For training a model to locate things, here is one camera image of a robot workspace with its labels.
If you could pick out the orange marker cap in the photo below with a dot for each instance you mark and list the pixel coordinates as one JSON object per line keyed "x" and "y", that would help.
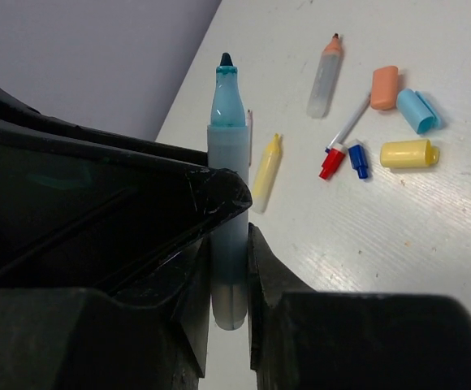
{"x": 384, "y": 88}

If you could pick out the light blue marker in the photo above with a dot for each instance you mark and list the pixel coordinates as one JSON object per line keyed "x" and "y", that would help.
{"x": 228, "y": 150}

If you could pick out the thin red-tipped pen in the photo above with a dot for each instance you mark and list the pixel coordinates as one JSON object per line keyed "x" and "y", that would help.
{"x": 249, "y": 120}

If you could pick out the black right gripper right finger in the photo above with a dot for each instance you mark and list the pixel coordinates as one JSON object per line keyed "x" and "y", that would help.
{"x": 304, "y": 339}

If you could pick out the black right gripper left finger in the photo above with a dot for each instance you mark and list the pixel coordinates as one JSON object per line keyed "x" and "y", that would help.
{"x": 104, "y": 259}

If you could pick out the blue pen cap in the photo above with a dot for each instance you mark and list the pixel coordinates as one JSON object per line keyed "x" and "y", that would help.
{"x": 358, "y": 159}

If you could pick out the thin white pen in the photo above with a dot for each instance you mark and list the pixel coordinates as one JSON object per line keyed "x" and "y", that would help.
{"x": 351, "y": 123}

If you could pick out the orange marker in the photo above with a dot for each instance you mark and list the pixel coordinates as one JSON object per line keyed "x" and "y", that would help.
{"x": 325, "y": 79}

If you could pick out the light blue marker cap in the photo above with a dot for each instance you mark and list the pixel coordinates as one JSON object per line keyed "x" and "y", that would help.
{"x": 417, "y": 111}

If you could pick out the yellow marker cap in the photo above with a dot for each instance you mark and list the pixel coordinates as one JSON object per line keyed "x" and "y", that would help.
{"x": 409, "y": 154}

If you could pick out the yellow marker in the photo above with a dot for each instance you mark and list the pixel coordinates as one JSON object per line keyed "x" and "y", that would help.
{"x": 266, "y": 174}

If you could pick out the red pen cap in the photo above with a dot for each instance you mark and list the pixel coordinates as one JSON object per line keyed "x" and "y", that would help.
{"x": 332, "y": 162}

